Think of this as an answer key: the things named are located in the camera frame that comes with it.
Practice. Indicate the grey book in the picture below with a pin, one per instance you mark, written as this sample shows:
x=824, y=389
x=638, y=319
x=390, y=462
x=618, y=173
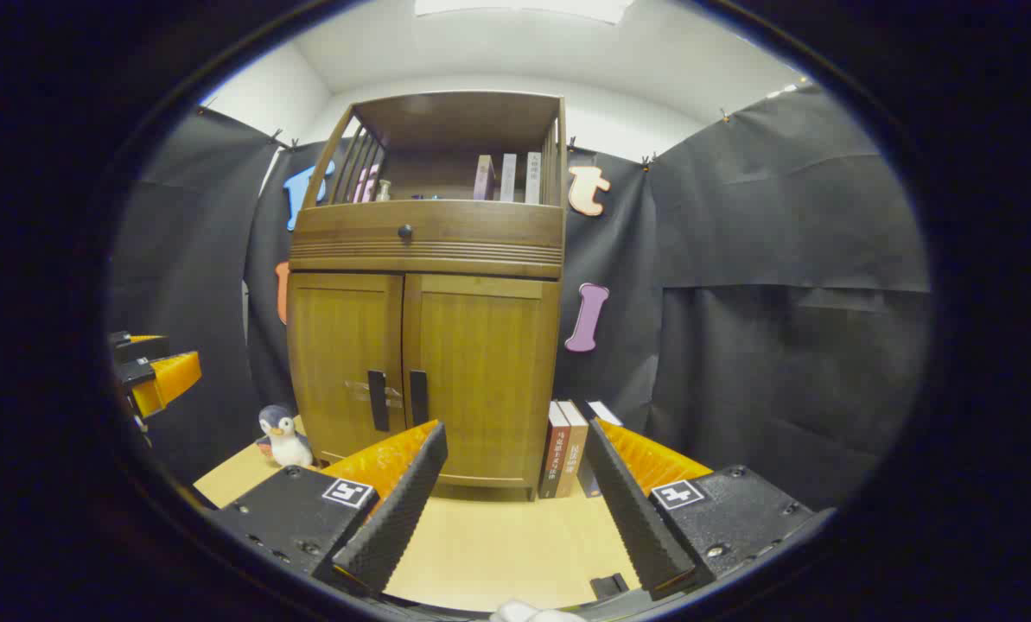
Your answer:
x=508, y=178

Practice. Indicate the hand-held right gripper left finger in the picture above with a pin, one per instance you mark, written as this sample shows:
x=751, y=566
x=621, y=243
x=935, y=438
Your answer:
x=398, y=518

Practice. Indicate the brown book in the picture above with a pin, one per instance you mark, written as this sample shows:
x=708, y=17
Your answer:
x=572, y=449

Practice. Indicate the wooden double-door shoe cabinet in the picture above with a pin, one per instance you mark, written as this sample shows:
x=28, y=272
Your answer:
x=446, y=121

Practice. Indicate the small ceiling light panel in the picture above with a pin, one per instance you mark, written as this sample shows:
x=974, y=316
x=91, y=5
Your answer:
x=781, y=90

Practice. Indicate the large ceiling light panel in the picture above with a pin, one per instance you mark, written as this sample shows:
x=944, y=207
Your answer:
x=524, y=7

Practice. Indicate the wooden cabinet drawer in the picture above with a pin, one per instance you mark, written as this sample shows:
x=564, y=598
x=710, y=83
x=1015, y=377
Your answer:
x=480, y=229

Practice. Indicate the dark red book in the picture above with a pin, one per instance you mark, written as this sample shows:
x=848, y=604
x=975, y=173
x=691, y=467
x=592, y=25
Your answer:
x=553, y=453

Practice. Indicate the black backdrop cloth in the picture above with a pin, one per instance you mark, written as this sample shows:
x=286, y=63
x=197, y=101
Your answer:
x=783, y=302

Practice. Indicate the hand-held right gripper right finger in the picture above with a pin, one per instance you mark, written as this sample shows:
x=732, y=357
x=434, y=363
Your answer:
x=632, y=518

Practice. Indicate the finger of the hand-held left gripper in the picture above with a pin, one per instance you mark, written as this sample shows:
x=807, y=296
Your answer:
x=169, y=380
x=139, y=348

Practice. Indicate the penguin plush toy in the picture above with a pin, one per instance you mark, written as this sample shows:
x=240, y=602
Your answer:
x=286, y=441

